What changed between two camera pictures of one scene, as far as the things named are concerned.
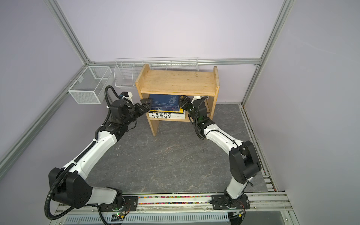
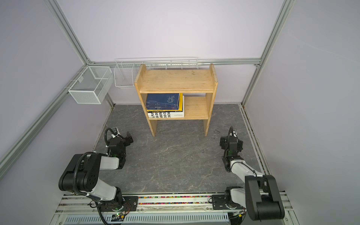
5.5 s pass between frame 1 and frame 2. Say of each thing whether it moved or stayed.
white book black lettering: stayed
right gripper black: moved
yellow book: stayed
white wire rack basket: stayed
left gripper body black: moved
